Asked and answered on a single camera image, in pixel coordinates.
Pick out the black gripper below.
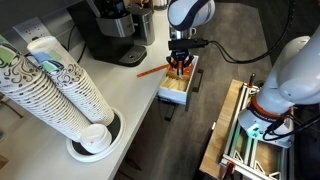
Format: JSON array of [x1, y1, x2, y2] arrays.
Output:
[[166, 50, 194, 76]]

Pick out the left stack of paper cups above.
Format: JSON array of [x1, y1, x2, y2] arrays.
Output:
[[0, 36, 90, 142]]

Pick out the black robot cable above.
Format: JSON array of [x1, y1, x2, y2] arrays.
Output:
[[206, 0, 320, 142]]

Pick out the orange chopstick packet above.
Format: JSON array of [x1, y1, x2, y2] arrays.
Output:
[[137, 64, 169, 78]]

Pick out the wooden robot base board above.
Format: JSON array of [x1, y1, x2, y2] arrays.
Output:
[[199, 80, 243, 179]]

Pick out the black drawer handle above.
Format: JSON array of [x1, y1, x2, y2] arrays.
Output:
[[192, 69, 204, 93]]

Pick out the right stack of paper cups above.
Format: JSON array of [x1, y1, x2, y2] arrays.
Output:
[[27, 36, 114, 126]]

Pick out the white wall power outlet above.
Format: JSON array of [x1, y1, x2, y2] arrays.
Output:
[[13, 17, 50, 43]]

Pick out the white plastic cup lid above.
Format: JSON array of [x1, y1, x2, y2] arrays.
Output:
[[80, 124, 112, 154]]

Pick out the silver metal canister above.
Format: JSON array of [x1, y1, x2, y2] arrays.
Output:
[[128, 4, 155, 45]]

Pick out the stack of paper cups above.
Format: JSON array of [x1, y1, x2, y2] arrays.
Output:
[[0, 36, 90, 142], [27, 36, 114, 126]]

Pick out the white round cup holder ring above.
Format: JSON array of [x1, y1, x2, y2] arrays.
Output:
[[65, 107, 127, 164]]

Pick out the white chopstick packets pile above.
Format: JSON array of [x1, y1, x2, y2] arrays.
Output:
[[161, 76, 187, 91]]

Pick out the black coffee machine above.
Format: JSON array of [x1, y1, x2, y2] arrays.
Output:
[[67, 0, 147, 67]]

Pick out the aluminium frame rails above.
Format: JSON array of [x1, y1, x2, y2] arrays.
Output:
[[220, 83, 294, 180]]

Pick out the orange chopstick packets pile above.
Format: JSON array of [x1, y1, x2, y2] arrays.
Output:
[[167, 66, 192, 77]]

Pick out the white open drawer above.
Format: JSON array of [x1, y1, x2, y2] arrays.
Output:
[[157, 56, 198, 105]]

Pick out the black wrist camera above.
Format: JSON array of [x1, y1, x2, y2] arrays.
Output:
[[168, 39, 209, 50]]

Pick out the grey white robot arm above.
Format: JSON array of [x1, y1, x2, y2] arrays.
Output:
[[167, 0, 320, 148]]

